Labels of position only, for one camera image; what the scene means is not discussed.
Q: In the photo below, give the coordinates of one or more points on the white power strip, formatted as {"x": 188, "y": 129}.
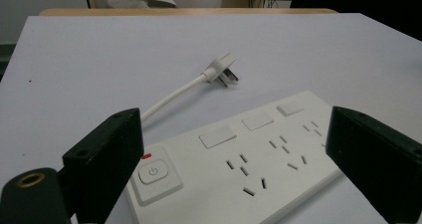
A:
{"x": 239, "y": 161}

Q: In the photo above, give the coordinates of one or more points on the white chair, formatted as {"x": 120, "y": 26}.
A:
{"x": 141, "y": 2}

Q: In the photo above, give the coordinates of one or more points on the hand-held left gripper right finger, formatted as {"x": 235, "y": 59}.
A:
{"x": 375, "y": 157}

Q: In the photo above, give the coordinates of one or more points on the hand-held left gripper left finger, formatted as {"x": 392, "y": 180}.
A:
{"x": 103, "y": 164}

